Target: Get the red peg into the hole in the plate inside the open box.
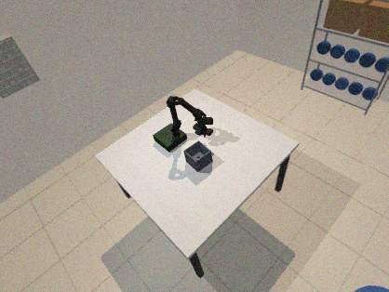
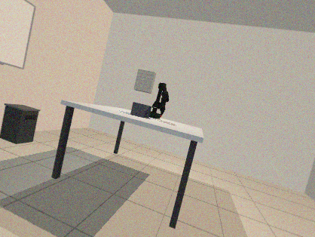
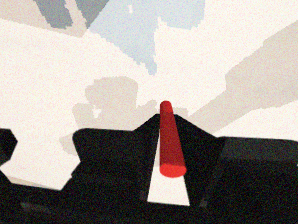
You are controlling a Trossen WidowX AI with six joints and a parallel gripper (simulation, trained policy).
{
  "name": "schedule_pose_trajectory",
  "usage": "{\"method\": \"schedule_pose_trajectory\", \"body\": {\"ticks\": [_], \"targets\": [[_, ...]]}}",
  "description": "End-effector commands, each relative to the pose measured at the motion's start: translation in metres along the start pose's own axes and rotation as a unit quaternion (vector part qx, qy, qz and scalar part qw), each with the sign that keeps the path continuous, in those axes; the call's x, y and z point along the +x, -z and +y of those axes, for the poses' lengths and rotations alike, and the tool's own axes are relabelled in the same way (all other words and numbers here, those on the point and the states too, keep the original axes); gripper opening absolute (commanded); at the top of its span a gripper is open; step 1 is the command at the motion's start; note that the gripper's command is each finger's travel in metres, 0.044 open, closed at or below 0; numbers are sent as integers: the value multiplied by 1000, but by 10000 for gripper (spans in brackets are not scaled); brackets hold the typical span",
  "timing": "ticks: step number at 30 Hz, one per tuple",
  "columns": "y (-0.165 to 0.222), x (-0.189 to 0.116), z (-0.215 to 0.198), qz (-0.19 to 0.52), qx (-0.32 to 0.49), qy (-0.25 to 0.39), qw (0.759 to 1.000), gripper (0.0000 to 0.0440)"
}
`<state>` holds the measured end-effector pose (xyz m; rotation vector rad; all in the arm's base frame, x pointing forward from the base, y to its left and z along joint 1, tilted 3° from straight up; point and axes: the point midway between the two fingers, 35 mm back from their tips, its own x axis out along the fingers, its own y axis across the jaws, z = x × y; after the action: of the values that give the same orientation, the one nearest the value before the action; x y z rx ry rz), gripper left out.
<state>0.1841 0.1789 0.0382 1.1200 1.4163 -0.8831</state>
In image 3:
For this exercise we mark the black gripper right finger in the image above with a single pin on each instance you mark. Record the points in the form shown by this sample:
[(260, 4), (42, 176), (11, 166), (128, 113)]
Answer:
[(206, 156)]

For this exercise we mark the red peg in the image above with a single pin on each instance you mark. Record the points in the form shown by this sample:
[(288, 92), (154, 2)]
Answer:
[(172, 162)]

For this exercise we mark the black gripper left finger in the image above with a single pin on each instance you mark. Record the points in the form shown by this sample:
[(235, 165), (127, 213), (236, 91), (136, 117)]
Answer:
[(138, 146)]

